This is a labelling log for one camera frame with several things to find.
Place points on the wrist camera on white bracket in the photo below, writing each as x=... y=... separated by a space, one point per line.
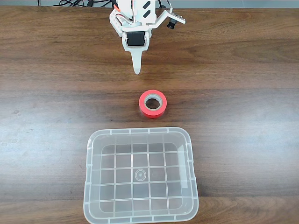
x=174 y=18

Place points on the red tape roll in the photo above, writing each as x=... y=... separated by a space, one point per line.
x=163 y=107

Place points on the clear plastic storage box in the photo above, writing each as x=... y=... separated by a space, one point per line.
x=187 y=163

